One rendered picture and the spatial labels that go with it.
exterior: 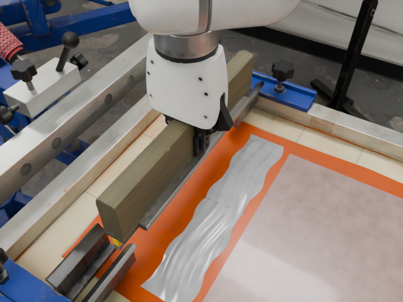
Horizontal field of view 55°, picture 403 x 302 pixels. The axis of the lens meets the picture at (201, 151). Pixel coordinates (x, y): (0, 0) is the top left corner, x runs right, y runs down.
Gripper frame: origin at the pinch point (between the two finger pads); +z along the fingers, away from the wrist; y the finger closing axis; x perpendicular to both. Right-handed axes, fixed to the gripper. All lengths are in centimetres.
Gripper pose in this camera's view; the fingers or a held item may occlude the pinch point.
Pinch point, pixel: (189, 136)
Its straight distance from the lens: 56.1
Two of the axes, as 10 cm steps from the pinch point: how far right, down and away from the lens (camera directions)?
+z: 0.0, 6.9, 7.3
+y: 8.6, 3.7, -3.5
